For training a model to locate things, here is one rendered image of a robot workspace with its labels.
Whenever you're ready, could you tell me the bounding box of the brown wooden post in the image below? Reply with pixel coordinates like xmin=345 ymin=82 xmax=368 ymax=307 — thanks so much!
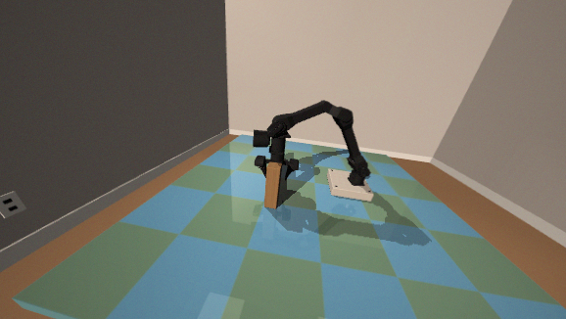
xmin=264 ymin=161 xmax=282 ymax=209

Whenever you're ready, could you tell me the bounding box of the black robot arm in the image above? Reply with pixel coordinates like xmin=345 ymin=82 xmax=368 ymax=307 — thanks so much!
xmin=253 ymin=100 xmax=371 ymax=186

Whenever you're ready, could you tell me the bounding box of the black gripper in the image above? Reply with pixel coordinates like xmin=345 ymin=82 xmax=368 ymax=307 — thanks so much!
xmin=255 ymin=148 xmax=299 ymax=181

